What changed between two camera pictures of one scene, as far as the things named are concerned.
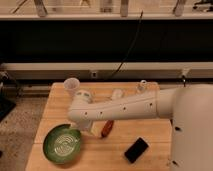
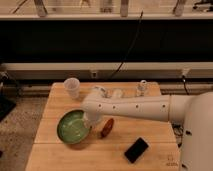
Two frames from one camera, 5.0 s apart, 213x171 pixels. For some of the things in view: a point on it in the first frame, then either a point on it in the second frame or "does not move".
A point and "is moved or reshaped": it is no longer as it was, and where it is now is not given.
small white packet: (117, 93) does not move
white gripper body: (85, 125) -> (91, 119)
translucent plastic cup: (71, 85) does not move
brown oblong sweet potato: (108, 125) does not move
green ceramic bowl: (62, 144) is moved or reshaped
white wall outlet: (94, 74) does not move
